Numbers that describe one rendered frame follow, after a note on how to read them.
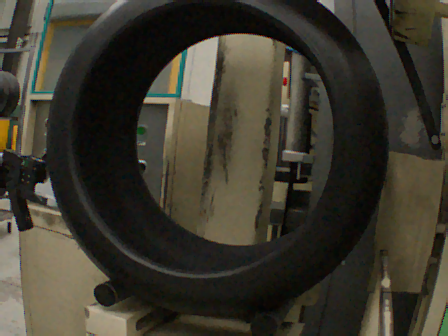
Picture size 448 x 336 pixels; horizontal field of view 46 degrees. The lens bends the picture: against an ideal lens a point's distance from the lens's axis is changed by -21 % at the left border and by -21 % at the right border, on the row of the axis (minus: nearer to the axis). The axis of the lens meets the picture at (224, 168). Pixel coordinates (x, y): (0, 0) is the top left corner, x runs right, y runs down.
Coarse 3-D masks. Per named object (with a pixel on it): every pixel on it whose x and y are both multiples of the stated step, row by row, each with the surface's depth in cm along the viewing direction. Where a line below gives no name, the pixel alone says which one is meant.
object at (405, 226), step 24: (408, 168) 115; (432, 168) 114; (384, 192) 117; (408, 192) 115; (432, 192) 114; (384, 216) 117; (408, 216) 115; (432, 216) 114; (384, 240) 117; (408, 240) 115; (432, 240) 114; (408, 264) 115; (408, 288) 115
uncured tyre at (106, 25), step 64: (128, 0) 95; (192, 0) 91; (256, 0) 89; (64, 64) 102; (128, 64) 123; (320, 64) 87; (64, 128) 97; (128, 128) 125; (384, 128) 89; (64, 192) 98; (128, 192) 125; (128, 256) 95; (192, 256) 122; (256, 256) 119; (320, 256) 89
